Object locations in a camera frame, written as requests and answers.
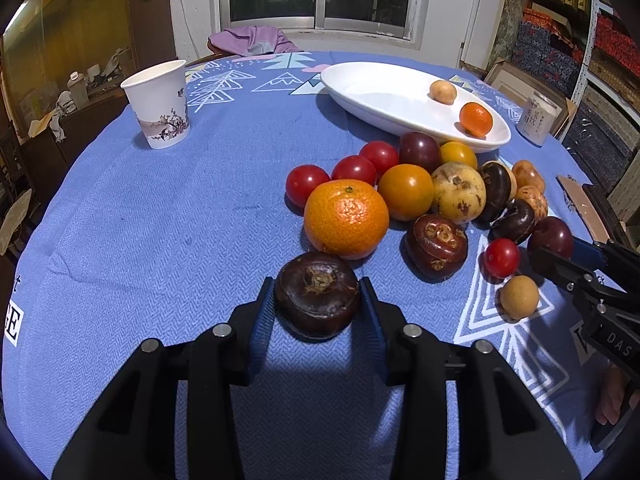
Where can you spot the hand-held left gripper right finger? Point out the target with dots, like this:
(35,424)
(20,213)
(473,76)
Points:
(374,330)

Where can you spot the dark flat board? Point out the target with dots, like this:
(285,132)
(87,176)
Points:
(607,215)

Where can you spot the white container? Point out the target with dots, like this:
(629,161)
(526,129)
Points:
(76,87)

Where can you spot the small orange mandarin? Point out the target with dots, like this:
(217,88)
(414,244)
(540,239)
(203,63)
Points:
(476,119)

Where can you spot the yellow brown-spotted potato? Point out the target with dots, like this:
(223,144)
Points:
(457,192)

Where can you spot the orange tomato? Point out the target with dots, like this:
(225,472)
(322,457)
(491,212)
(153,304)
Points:
(405,192)

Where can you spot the pale seat cushion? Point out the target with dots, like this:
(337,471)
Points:
(12,220)

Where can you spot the wooden cabinet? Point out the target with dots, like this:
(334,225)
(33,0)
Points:
(75,10)

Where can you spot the smooth dark water chestnut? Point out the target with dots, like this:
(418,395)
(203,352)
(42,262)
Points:
(315,305)

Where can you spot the white floral paper cup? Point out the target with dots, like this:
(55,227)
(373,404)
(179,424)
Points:
(155,105)

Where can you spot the white labelled jar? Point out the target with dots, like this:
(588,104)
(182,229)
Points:
(537,120)

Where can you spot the wooden chair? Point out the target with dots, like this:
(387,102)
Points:
(200,60)

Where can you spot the sprouted dark water chestnut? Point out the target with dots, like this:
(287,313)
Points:
(435,247)

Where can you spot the small yellow tomato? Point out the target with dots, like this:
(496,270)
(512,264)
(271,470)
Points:
(457,154)

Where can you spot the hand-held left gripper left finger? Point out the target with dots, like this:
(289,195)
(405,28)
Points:
(262,320)

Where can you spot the brown cardboard piece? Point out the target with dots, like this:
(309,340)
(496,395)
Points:
(582,205)

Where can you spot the speckled brown longan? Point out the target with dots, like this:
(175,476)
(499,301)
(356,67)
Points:
(535,202)

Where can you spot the white oval plate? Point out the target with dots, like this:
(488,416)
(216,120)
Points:
(380,90)

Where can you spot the blue patterned tablecloth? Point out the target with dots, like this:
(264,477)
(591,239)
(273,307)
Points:
(175,235)

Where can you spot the shelf of patterned boxes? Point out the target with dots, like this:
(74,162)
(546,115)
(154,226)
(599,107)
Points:
(550,55)

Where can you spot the dark red plum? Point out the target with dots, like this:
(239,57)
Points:
(550,235)
(419,151)

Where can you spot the person's right hand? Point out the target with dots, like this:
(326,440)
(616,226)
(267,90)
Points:
(612,395)

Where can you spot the purple cloth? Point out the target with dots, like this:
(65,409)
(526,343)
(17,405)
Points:
(250,40)

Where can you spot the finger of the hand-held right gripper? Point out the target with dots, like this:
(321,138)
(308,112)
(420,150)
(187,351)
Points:
(555,265)
(587,255)

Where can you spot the tan longan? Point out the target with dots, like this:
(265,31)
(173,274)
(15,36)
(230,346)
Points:
(442,92)
(519,297)

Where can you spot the large orange mandarin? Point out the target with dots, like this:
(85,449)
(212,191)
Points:
(345,220)

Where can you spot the cardboard box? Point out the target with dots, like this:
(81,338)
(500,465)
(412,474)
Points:
(510,80)

